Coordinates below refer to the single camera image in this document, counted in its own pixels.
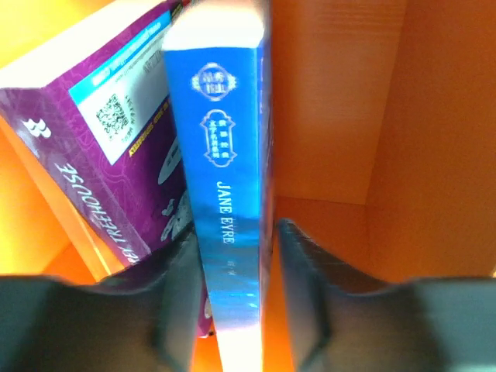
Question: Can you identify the purple paperback book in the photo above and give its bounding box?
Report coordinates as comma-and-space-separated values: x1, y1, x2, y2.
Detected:
0, 0, 218, 338

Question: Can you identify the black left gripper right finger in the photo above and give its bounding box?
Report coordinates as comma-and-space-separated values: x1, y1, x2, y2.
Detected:
277, 219, 495, 371

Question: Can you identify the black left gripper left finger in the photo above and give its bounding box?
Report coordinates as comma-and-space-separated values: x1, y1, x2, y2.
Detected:
1, 226, 202, 371

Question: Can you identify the orange wooden shelf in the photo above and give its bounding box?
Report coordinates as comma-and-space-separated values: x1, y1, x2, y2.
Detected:
0, 0, 496, 372

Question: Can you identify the Jane Eyre book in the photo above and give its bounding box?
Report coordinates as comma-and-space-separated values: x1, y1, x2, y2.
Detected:
162, 1, 273, 371

